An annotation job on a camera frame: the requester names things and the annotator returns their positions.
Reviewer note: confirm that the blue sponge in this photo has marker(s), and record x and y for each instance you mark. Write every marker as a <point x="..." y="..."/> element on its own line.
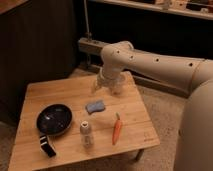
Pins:
<point x="96" y="106"/>

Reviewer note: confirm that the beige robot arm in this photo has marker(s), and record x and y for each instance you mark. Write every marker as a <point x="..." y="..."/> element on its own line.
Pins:
<point x="194" y="150"/>

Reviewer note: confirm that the small white bottle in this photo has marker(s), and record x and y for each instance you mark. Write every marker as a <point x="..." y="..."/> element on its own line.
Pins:
<point x="86" y="134"/>

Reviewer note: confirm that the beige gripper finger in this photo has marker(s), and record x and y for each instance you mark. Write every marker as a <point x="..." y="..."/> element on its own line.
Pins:
<point x="96" y="86"/>

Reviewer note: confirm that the orange carrot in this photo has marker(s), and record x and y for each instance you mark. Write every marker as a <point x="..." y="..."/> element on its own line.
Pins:
<point x="117" y="129"/>

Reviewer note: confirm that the metal pole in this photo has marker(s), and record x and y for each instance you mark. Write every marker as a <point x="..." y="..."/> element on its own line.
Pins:
<point x="88" y="33"/>

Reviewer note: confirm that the wooden table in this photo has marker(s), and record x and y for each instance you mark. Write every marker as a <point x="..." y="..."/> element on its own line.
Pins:
<point x="102" y="124"/>

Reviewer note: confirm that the translucent plastic cup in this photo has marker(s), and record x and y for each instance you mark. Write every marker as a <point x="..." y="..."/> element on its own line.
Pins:
<point x="117" y="88"/>

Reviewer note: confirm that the black frying pan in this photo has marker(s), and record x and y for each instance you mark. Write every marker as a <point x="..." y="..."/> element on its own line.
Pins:
<point x="53" y="120"/>

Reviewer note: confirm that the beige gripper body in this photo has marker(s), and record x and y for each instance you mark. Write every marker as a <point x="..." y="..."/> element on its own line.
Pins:
<point x="108" y="82"/>

